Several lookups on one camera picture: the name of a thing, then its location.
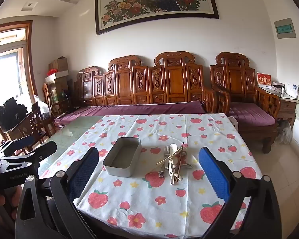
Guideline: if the light bamboo chopstick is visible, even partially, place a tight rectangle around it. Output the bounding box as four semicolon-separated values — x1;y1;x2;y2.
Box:
156;149;182;165

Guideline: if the dark brown wooden chopstick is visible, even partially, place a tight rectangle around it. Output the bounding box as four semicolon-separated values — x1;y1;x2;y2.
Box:
175;143;184;184

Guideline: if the white ceramic soup spoon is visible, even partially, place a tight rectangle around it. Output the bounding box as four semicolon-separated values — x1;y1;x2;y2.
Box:
165;144;178;169

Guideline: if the stainless steel fork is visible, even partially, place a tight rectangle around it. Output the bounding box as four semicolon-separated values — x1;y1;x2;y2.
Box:
163;144;172;177

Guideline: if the stainless steel spoon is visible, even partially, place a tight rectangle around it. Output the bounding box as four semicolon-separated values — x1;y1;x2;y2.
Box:
157;151;193;180

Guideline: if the person's left hand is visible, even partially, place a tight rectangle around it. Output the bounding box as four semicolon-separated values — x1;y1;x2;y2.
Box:
0;186;23;224

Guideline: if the dark wooden chair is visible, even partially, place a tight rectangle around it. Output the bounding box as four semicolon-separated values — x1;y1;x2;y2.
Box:
0;100;57;152

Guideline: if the black clothing pile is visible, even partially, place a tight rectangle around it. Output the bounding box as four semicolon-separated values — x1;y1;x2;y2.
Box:
0;97;28;132

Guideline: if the small fluffy dog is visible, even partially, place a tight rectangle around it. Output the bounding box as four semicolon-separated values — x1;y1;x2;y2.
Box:
276;120;293;144

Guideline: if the white red box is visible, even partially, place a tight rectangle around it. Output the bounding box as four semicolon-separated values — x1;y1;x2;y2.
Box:
45;70;68;84

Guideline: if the dark wooden cabinet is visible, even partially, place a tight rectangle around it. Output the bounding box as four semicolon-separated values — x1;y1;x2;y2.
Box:
42;74;71;117

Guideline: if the grey metal utensil tray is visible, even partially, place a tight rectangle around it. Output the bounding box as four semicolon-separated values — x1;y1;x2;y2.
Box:
103;137;142;177

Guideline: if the purple armchair cushion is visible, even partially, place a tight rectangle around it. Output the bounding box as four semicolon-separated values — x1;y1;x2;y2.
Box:
228;103;275;127

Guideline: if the carved wooden armchair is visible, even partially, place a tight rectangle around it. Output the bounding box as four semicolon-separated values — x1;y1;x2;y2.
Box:
210;52;278;154

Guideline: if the strawberry flower print tablecloth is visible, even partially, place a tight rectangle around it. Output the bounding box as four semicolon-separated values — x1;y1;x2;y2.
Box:
39;114;262;238

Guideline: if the brown cardboard box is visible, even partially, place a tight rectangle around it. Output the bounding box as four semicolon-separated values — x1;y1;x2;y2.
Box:
48;56;68;72

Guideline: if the wooden side table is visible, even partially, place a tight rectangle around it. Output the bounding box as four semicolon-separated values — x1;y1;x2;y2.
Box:
257;87;299;128

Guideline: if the white box on side table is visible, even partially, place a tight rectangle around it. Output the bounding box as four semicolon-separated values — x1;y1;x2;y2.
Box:
285;83;299;99

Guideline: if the red greeting card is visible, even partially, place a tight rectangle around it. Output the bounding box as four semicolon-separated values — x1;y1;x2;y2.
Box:
257;72;272;88

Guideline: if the carved wooden long sofa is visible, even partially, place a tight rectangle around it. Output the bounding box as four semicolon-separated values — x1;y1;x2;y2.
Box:
74;51;229;114

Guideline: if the framed peacock flower painting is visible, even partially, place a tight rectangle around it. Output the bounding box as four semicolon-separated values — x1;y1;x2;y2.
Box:
95;0;219;35

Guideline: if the wooden window frame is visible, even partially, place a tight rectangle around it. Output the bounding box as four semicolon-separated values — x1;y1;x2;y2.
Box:
0;20;38;101

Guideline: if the wall electrical panel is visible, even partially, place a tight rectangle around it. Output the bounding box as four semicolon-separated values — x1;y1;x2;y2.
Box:
274;18;297;39

